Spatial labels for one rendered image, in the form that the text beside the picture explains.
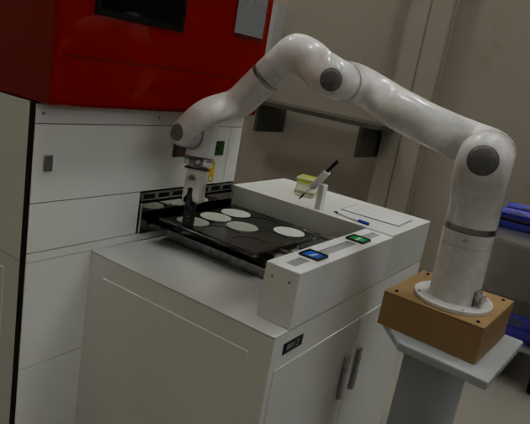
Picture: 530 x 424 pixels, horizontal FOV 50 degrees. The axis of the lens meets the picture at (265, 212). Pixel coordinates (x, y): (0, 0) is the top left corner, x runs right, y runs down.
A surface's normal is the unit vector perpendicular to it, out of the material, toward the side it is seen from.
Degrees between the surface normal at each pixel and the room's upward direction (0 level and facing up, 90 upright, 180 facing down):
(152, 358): 90
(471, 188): 129
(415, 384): 90
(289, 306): 90
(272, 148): 90
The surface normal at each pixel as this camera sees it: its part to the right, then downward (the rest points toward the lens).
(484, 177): -0.36, 0.62
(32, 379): 0.81, 0.28
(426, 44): -0.61, 0.10
